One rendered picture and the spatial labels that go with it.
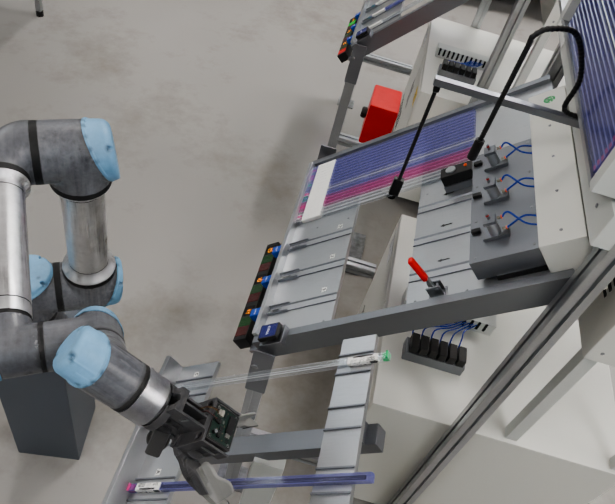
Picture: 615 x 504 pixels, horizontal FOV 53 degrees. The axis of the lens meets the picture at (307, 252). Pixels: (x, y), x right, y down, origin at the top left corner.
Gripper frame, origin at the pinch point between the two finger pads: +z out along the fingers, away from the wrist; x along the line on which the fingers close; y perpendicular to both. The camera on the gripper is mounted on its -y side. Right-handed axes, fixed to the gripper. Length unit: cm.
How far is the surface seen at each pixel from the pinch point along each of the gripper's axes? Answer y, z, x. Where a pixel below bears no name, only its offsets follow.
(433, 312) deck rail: 20.5, 19.4, 38.8
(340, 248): -5, 14, 65
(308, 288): -11, 13, 54
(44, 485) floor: -109, 14, 19
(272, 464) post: -8.4, 12.8, 8.3
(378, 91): -9, 19, 148
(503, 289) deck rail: 35, 20, 39
